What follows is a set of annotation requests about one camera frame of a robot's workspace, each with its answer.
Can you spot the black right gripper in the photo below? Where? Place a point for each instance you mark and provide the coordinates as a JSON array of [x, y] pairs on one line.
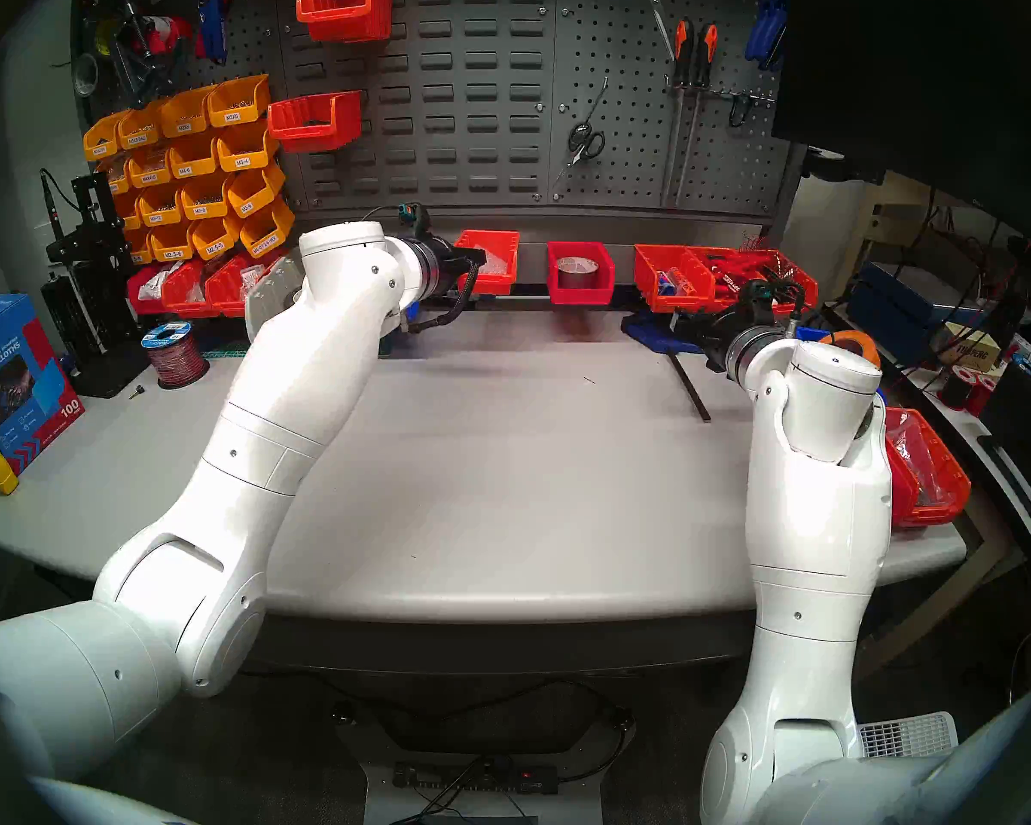
[[722, 338]]

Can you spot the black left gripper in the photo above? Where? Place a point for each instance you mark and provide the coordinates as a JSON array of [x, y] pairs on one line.
[[451, 265]]

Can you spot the clear bag of screws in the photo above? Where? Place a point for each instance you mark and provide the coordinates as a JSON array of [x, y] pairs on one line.
[[498, 263]]

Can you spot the orange-red bin holding screw bag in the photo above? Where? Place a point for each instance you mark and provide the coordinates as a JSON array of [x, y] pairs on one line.
[[503, 284]]

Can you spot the silver tape roll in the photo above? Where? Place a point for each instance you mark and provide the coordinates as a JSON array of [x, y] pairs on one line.
[[577, 278]]

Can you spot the red bin holding tape roll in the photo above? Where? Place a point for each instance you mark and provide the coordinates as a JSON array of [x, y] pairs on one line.
[[580, 295]]

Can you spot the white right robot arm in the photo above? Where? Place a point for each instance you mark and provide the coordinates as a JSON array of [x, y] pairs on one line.
[[816, 488]]

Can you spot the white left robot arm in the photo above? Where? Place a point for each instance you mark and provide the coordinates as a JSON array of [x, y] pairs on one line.
[[292, 402]]

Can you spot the blue bar clamp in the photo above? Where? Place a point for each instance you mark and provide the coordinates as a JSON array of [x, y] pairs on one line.
[[653, 329]]

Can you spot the orange-red bin with red tools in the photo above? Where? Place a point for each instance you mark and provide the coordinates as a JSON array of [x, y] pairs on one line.
[[726, 299]]

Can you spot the small blue white packet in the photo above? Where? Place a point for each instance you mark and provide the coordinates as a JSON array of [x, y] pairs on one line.
[[674, 284]]

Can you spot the black flat metal bar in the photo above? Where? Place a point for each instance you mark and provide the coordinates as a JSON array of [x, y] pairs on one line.
[[692, 389]]

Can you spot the orange-red bin with blue packet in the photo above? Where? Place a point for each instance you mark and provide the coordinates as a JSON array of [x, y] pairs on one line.
[[650, 273]]

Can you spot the small blue plastic bin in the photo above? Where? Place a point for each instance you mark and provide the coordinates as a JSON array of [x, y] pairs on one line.
[[812, 333]]

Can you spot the grey pegboard panel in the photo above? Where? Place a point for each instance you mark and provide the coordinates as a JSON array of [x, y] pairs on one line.
[[636, 170], [258, 33]]

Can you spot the orange tape roll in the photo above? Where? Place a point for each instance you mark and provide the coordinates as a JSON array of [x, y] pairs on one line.
[[859, 340]]

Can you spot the black tape roll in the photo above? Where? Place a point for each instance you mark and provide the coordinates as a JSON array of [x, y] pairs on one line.
[[294, 299]]

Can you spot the dark blue crate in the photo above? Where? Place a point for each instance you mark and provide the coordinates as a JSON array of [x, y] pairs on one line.
[[893, 308]]

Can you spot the yellow plastic screw bin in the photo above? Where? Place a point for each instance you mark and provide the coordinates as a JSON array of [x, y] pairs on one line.
[[265, 246], [118, 183], [215, 249], [103, 149], [149, 177], [129, 220], [191, 168], [140, 256], [236, 114], [204, 209], [249, 204], [159, 216], [185, 125], [140, 137], [242, 160], [172, 253]]

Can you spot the grey plastic bin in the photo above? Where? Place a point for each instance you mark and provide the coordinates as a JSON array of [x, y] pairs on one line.
[[266, 303]]

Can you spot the black pegboard hook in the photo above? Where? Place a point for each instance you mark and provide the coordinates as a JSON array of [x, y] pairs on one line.
[[739, 110]]

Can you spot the small clear parts bag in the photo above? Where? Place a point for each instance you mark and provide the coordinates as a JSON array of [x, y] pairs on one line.
[[251, 280]]

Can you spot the small red parts bin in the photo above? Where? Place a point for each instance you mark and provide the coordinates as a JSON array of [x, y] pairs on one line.
[[223, 302], [180, 306], [142, 305]]

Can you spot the crumpled clear plastic bag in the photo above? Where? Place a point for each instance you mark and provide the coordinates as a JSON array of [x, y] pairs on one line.
[[915, 454]]

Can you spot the dark red plastic bin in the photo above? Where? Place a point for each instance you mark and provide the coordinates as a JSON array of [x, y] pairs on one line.
[[902, 488]]

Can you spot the green cutting mat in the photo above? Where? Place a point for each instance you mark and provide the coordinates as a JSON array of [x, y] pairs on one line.
[[223, 351]]

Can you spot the brown cardboard box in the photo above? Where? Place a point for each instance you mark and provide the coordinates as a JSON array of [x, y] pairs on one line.
[[971, 349]]

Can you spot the red and black spool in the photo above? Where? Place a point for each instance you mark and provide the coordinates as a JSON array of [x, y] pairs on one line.
[[979, 389]]

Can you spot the orange-red bin with plastic bag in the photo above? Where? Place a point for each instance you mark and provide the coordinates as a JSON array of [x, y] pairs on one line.
[[955, 488]]

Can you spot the blue spring clamps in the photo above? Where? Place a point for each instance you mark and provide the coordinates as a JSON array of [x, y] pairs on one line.
[[765, 24]]

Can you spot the white paper packet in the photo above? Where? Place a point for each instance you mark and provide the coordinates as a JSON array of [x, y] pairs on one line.
[[156, 284]]

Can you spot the black monitor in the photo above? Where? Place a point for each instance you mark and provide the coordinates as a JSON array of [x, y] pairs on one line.
[[911, 67]]

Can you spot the black metal stand device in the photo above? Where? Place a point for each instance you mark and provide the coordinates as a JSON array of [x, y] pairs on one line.
[[94, 246]]

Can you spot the black and red clamp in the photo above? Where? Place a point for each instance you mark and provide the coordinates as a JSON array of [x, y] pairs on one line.
[[133, 58]]

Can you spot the grey hanging tape roll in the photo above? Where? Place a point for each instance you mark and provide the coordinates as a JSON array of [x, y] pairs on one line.
[[75, 76]]

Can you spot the white grille device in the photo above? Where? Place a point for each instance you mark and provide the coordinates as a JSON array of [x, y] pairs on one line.
[[911, 733]]

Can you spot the blue cleaning cloths box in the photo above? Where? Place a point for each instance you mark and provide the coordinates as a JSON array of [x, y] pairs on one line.
[[9, 385]]

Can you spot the black power strip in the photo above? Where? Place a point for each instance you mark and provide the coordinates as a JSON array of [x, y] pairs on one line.
[[472, 778]]

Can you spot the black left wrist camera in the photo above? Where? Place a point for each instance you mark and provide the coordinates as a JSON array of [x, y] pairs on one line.
[[414, 220]]

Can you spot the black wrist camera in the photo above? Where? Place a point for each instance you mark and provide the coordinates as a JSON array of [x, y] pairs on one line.
[[760, 295], [414, 220]]

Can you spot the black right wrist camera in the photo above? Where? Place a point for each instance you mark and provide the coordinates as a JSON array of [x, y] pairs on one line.
[[760, 295]]

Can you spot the grey louvred wall panel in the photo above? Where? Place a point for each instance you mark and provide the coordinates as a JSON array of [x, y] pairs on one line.
[[472, 101]]

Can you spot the empty orange-red wall bin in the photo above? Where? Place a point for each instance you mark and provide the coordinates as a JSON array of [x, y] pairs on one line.
[[314, 131], [348, 20]]

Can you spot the beige wooden shelf frame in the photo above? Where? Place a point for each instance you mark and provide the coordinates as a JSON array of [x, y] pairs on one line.
[[885, 222]]

